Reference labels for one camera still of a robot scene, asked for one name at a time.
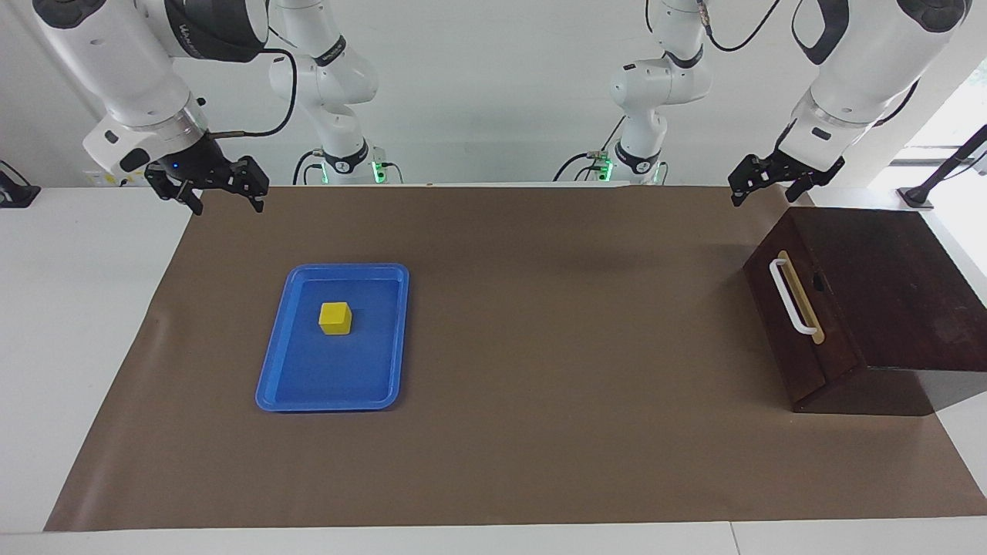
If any yellow cube block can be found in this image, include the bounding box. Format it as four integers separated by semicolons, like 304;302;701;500
319;302;353;336

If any dark wooden drawer cabinet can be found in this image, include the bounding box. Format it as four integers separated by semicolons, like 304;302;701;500
743;207;987;417

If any brown table mat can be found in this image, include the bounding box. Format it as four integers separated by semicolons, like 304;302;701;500
44;185;987;533

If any blue plastic tray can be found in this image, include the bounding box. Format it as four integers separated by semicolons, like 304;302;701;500
255;264;410;413

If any dark wood drawer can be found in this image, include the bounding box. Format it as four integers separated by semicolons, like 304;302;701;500
743;229;863;413

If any black camera stand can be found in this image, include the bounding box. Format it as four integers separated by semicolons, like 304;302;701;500
898;123;987;210

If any white drawer handle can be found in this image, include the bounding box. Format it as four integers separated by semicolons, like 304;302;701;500
769;251;826;345

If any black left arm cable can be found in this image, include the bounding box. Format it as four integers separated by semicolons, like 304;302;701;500
696;0;920;129

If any black base cable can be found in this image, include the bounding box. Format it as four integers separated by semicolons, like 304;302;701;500
291;148;326;186
553;116;627;183

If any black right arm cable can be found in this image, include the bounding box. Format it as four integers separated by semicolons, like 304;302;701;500
208;48;298;140

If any black desk mount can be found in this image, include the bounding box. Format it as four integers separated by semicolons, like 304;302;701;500
0;160;41;209

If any white wall socket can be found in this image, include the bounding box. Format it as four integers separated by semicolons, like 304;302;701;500
83;166;149;187

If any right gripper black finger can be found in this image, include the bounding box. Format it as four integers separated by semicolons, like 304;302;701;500
227;156;270;214
145;166;205;216

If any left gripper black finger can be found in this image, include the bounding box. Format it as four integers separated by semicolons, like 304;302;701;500
787;173;835;204
729;154;778;207

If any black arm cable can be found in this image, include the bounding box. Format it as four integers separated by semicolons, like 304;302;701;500
696;0;920;129
208;48;298;140

